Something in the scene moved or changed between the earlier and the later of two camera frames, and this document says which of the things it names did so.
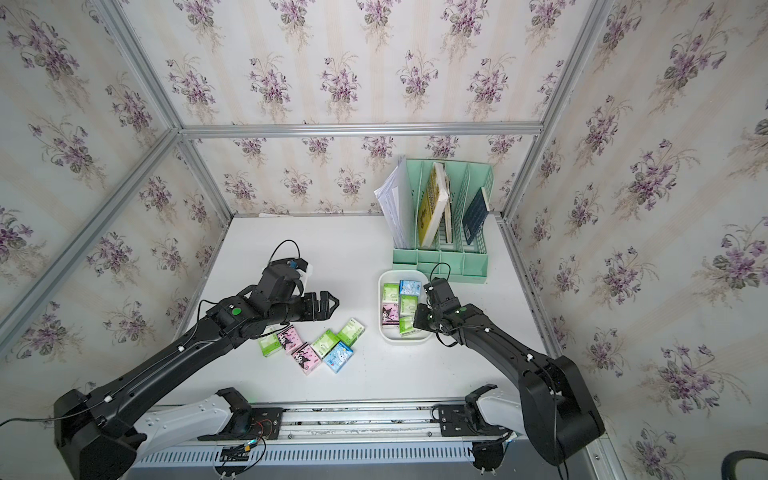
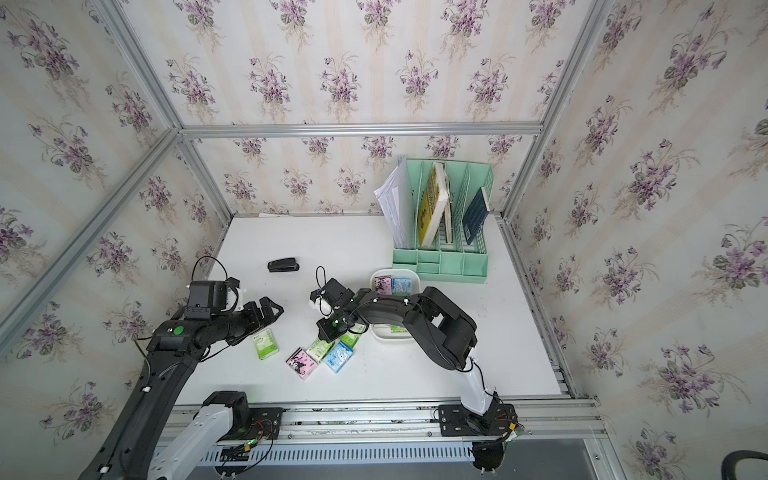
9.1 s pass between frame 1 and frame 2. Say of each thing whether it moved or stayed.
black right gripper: moved
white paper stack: stayed
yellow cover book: stayed
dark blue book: stayed
